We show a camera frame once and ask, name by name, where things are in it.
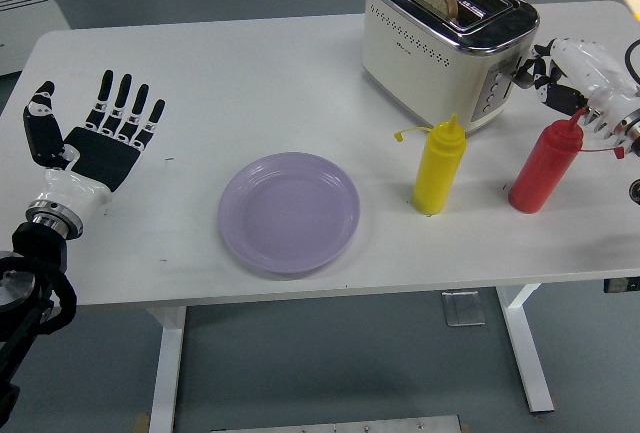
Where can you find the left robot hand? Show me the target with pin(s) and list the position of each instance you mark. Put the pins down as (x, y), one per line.
(100, 158)

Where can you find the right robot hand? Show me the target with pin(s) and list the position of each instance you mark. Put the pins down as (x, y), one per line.
(590, 65)

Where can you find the cream and chrome toaster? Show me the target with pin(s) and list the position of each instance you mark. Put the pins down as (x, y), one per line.
(410, 68)

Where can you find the purple round plate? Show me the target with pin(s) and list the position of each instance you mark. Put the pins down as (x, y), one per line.
(290, 213)

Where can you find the small metal floor plate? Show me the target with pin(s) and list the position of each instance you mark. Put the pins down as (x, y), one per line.
(462, 309)

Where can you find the metal toast rack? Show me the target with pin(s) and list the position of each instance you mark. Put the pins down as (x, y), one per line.
(605, 128)

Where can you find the red squeeze bottle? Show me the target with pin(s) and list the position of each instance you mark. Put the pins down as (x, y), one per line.
(542, 173)

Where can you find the white slatted heater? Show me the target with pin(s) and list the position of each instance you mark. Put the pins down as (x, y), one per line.
(25, 18)

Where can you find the yellow squeeze bottle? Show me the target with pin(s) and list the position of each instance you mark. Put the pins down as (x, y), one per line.
(440, 173)

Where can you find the black table control box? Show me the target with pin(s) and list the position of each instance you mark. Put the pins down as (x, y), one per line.
(622, 285)

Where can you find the white table leg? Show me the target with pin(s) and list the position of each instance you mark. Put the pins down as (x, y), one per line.
(167, 378)
(525, 353)

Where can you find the long metal base plate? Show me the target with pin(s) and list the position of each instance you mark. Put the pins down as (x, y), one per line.
(335, 425)

